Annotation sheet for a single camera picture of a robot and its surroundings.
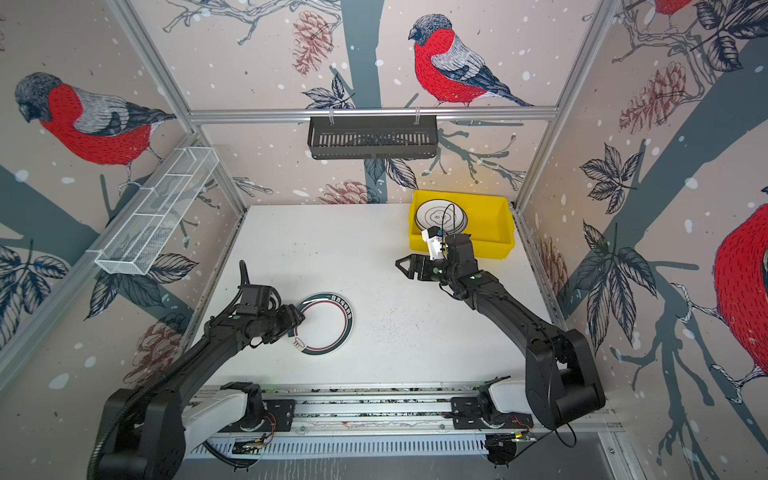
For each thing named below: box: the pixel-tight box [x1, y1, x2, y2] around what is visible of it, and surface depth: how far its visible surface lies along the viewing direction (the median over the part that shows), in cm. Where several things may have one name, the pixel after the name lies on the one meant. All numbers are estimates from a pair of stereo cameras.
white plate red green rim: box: [288, 292, 354, 356], surface depth 89 cm
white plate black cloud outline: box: [414, 199, 468, 235], surface depth 113 cm
